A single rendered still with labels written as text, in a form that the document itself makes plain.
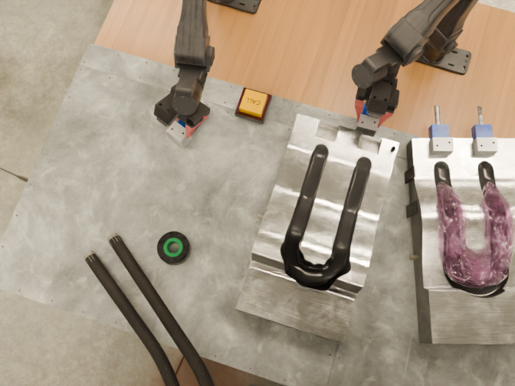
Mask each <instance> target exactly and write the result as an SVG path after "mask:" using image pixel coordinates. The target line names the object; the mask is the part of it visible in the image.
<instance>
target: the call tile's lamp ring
mask: <svg viewBox="0 0 515 386"><path fill-rule="evenodd" d="M246 89H248V88H246V87H244V89H243V91H242V94H241V98H240V100H239V102H238V106H237V109H236V110H235V113H237V114H240V115H242V116H247V117H250V118H253V119H258V120H260V121H263V120H264V117H265V114H266V112H267V108H268V105H269V102H270V100H271V96H272V95H270V94H267V93H264V94H267V96H268V99H267V103H266V106H265V108H264V112H263V115H262V117H261V118H260V117H256V116H252V115H249V114H246V113H241V112H238V110H239V107H240V105H241V101H242V98H243V96H244V92H245V90H246ZM249 90H252V89H249ZM254 91H256V90H254ZM256 92H259V91H256ZM259 93H262V92H259Z"/></svg>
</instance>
